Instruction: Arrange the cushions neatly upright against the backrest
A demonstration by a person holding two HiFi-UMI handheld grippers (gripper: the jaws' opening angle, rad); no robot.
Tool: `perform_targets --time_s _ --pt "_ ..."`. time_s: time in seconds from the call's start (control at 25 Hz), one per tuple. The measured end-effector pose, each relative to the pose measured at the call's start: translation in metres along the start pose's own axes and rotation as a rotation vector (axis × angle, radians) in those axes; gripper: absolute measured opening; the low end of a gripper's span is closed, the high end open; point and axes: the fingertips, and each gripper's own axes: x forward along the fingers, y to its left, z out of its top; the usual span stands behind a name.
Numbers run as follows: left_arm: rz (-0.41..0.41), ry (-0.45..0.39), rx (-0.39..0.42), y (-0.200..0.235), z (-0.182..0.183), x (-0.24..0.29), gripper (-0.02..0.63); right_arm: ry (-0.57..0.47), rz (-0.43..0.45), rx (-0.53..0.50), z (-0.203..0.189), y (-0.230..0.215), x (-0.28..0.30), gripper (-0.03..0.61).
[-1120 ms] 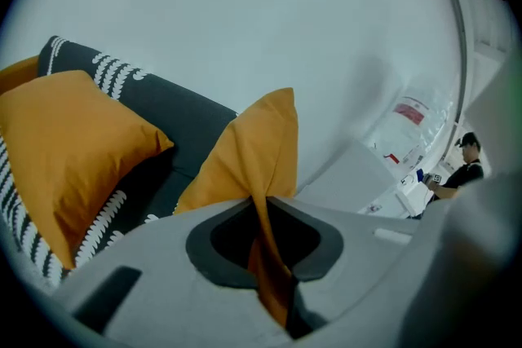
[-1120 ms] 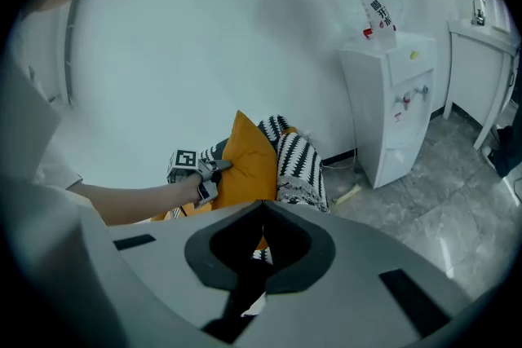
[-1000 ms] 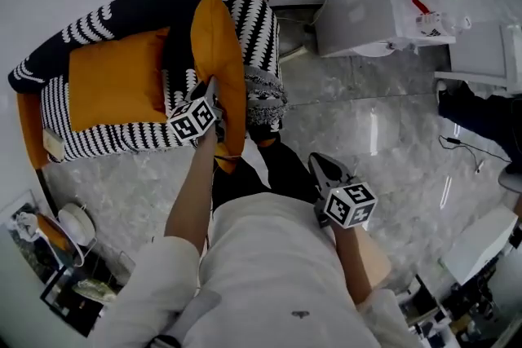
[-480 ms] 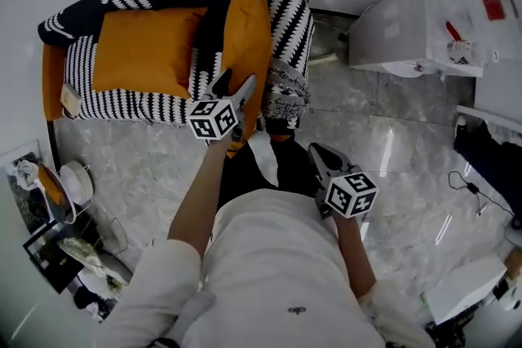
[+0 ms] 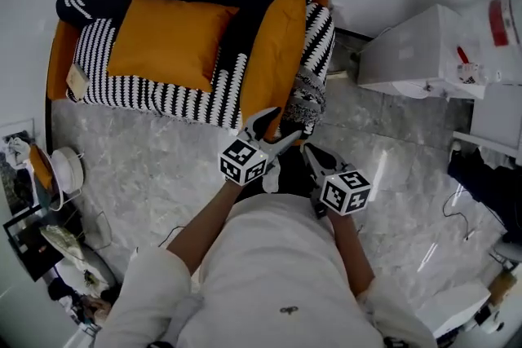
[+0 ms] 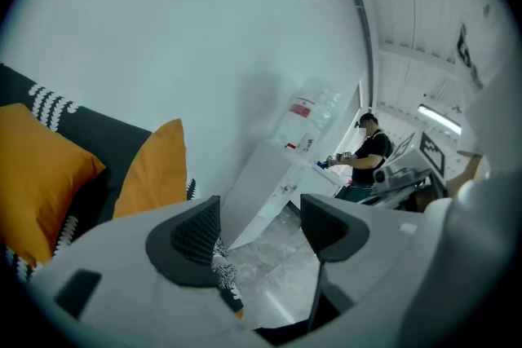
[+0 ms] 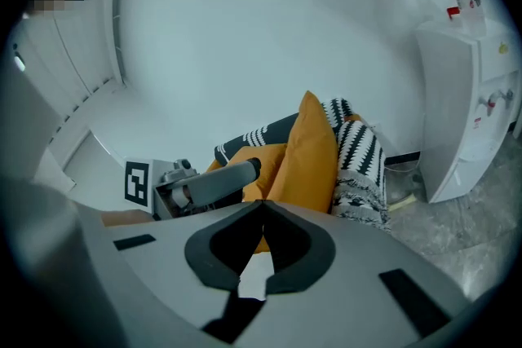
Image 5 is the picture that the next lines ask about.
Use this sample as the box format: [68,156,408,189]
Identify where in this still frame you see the clear jug with red label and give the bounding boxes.
[486,0,522,51]

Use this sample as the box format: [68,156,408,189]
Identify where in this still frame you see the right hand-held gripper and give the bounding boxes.
[303,143,374,219]

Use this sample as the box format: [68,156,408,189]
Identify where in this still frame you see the white table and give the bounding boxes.
[451,83,522,167]

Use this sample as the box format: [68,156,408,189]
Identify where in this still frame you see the white round laundry basket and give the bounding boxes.
[47,146,86,213]

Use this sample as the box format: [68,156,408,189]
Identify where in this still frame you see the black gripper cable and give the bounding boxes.
[157,225,185,250]

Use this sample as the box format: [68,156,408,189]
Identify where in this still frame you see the person's left forearm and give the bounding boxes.
[166,178,242,275]

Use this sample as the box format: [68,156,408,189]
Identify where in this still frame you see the orange sofa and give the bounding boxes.
[46,0,338,144]

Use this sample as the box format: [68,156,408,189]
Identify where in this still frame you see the person's white shirt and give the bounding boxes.
[93,193,440,348]

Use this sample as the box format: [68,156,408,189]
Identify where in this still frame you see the person's black trousers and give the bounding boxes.
[236,150,324,205]

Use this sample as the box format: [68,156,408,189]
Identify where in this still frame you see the thin wire rack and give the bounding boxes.
[82,210,114,251]

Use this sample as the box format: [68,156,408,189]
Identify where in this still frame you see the white cabinet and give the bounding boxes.
[357,3,487,99]

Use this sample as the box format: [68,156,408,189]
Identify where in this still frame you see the person's right forearm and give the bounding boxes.
[327,211,377,297]

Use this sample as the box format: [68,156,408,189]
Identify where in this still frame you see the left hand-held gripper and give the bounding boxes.
[219,106,303,187]

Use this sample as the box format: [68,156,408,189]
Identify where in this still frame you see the pale green knitted cloth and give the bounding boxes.
[39,224,86,262]

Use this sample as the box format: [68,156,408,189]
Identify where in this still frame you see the black floor cable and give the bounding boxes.
[441,190,477,243]

